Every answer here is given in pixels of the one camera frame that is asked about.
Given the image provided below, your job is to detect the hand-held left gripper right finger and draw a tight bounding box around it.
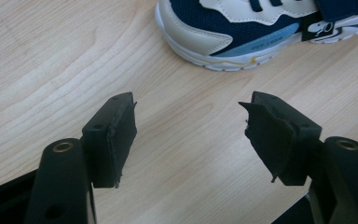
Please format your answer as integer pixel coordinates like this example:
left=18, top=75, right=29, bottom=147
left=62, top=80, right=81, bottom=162
left=238, top=91, right=358, bottom=224

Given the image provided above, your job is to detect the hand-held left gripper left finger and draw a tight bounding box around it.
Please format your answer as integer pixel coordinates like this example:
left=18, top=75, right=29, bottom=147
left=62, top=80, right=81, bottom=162
left=23, top=91, right=138, bottom=224

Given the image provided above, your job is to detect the navy and white sneaker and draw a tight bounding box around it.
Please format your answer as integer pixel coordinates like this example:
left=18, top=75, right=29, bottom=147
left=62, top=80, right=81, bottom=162
left=154, top=0, right=358, bottom=72

